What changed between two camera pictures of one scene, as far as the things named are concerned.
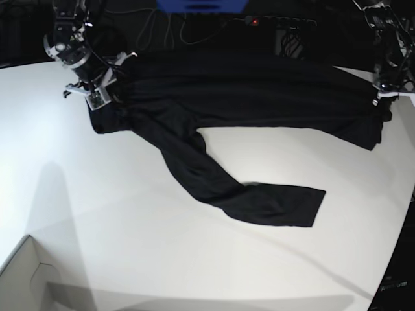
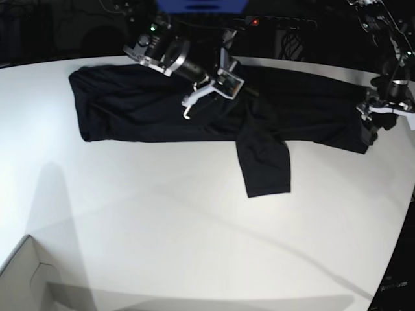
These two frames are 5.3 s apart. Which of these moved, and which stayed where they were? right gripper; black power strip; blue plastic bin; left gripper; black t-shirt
Moved: left gripper; right gripper; black t-shirt
Stayed: blue plastic bin; black power strip
